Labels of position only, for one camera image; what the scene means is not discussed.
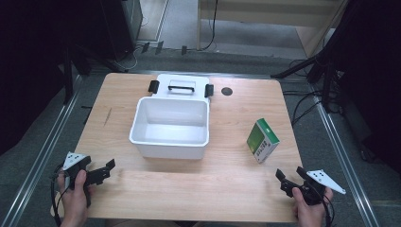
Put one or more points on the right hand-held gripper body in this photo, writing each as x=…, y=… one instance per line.
x=318, y=183

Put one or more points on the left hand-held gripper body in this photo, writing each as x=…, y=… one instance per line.
x=75, y=162

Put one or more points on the green and white carton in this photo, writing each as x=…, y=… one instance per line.
x=261, y=142

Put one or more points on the white plastic storage box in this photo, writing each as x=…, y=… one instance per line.
x=171, y=126

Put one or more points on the person's right hand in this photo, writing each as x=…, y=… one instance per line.
x=309, y=211

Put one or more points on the person's left hand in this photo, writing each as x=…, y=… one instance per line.
x=75, y=201

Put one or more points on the black tripod stand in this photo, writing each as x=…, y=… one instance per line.
x=318, y=69
x=78, y=63

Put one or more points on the black round table grommet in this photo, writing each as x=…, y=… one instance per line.
x=227, y=91

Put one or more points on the dark curtain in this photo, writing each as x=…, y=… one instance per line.
x=372, y=78

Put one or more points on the black cabinet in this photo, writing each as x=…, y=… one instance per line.
x=121, y=28

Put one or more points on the light wooden shelf unit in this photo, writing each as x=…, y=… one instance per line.
x=268, y=15

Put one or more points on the metal floor rail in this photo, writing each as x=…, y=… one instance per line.
x=346, y=164
x=41, y=157

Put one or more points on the small black floor bracket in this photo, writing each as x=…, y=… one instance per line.
x=184, y=50
x=145, y=47
x=159, y=47

